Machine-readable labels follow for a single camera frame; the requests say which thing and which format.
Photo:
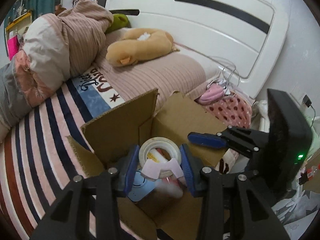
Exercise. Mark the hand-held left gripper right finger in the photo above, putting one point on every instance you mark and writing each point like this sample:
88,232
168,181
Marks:
187,170

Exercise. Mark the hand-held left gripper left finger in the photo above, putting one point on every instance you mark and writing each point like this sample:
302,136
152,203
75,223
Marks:
131,170

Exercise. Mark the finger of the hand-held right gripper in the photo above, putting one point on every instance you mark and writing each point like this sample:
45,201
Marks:
206,140
247,150

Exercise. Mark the light blue case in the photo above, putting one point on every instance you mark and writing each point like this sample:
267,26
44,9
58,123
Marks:
141,187

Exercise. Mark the coral pink tube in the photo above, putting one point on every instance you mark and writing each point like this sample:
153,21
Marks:
163,153

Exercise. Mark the roll of clear tape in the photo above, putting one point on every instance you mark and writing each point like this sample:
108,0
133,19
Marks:
150,145

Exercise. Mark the brown cardboard box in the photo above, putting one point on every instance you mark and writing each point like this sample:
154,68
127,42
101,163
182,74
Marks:
175,120

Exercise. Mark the white cloth brown print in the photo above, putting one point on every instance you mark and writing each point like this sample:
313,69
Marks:
226,163

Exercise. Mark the pink polka dot cushion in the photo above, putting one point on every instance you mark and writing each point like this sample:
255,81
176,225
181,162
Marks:
230,110

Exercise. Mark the red label bottle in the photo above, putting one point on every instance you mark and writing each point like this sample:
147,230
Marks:
310,173

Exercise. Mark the grey patterned cloth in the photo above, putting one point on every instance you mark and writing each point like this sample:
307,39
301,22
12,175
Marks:
295,212

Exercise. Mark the pink ribbed pillow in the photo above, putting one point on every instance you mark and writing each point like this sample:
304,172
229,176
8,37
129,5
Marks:
155,75

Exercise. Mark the striped blanket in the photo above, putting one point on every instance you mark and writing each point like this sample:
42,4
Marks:
32,140

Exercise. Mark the white bed headboard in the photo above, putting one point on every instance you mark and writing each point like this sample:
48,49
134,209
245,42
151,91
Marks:
200,30

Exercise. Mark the yellow plush toy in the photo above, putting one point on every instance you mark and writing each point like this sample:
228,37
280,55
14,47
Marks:
140,47

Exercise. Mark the rolled pink grey duvet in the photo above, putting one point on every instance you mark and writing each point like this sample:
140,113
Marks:
50,50

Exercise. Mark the green plush toy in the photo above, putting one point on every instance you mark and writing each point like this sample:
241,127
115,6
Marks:
120,21

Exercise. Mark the bright pink bag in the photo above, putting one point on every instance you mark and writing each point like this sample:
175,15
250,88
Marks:
12,47

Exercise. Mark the brown plush toy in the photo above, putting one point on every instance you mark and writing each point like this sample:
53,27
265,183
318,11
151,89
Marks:
60,8

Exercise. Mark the yellow cabinet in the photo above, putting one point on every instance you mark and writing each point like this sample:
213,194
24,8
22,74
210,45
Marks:
18,21

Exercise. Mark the glass display case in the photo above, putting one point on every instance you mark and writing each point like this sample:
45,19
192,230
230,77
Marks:
21,5

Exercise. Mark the black wall charger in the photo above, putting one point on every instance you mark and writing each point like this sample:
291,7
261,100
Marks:
307,101

